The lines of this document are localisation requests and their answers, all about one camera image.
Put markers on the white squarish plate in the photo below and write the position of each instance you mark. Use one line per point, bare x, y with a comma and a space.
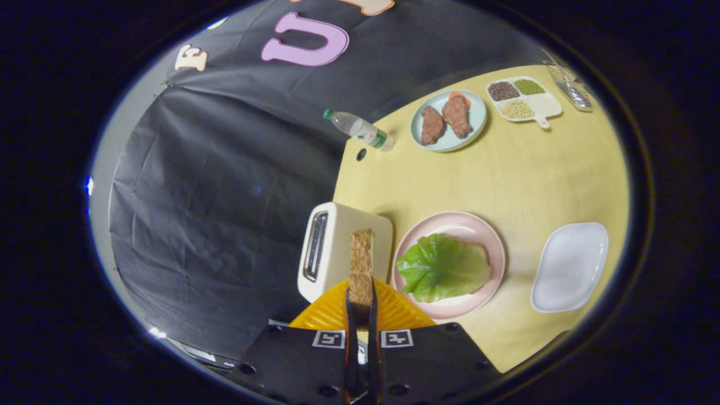
568, 267

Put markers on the pink round plate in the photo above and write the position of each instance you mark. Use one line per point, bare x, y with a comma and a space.
450, 222

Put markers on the white divided dish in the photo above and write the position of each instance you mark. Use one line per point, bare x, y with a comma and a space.
545, 106

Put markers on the pale yellow beans pile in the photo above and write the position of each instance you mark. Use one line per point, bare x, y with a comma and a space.
517, 109

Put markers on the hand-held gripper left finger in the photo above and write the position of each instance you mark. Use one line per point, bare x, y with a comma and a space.
352, 349

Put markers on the light blue round plate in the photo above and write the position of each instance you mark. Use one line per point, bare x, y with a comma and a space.
477, 121

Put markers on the brown cooked meat piece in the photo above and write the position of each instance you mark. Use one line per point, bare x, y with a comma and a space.
457, 117
432, 125

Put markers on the dark brown beans pile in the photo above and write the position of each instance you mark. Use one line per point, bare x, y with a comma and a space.
503, 90

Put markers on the green beans pile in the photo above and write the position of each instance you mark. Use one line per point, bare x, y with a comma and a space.
529, 86

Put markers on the toasted bread slice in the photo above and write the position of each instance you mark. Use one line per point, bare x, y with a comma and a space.
361, 264

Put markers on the white toaster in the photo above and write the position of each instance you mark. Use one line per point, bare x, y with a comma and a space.
337, 253

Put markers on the green lettuce leaf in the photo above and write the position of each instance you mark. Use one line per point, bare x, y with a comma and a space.
439, 267

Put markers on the orange red vegetable slice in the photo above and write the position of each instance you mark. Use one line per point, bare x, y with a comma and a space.
457, 93

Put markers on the black backdrop cloth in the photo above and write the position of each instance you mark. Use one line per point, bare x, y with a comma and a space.
225, 197

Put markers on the clear plastic water bottle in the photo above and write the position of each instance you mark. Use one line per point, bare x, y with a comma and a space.
360, 129

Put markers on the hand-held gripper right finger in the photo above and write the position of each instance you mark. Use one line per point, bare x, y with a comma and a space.
374, 349

